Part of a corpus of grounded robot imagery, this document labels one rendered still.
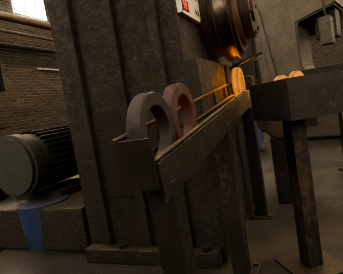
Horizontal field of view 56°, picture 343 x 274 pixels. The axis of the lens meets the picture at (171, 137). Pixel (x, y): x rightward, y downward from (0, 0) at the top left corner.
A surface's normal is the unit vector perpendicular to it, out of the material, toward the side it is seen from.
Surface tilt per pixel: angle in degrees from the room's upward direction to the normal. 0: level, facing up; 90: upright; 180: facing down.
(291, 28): 90
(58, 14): 90
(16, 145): 90
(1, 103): 90
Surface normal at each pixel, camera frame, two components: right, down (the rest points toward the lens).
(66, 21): -0.38, 0.15
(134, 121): -0.42, -0.20
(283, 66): -0.59, 0.17
